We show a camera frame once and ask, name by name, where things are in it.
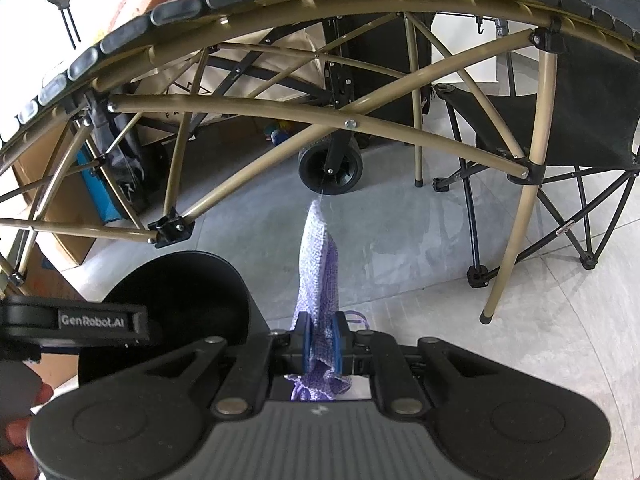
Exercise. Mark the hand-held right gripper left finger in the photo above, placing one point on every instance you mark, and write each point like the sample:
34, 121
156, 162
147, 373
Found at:
306, 342

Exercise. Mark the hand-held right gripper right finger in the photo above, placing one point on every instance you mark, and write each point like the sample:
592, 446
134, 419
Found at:
338, 344

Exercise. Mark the purple mesh pouch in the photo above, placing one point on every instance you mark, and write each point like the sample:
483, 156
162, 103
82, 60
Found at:
320, 260

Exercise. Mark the black trash bin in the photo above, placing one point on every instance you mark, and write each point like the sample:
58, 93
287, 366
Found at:
190, 300

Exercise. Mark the person's left hand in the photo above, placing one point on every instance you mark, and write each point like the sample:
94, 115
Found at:
17, 435

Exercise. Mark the cardboard box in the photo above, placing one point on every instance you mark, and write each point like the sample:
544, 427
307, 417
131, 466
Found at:
55, 240

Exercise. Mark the blue flat box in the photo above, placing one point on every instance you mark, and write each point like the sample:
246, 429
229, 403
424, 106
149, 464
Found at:
97, 185

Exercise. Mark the olive folding table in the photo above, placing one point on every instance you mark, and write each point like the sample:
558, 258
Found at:
172, 227

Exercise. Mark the black bag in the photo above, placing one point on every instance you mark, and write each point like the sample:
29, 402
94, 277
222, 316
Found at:
117, 145

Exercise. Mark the black folding wagon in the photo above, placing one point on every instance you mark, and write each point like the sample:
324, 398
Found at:
375, 60

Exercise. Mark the black folding chair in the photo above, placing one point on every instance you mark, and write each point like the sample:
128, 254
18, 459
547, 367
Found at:
590, 110

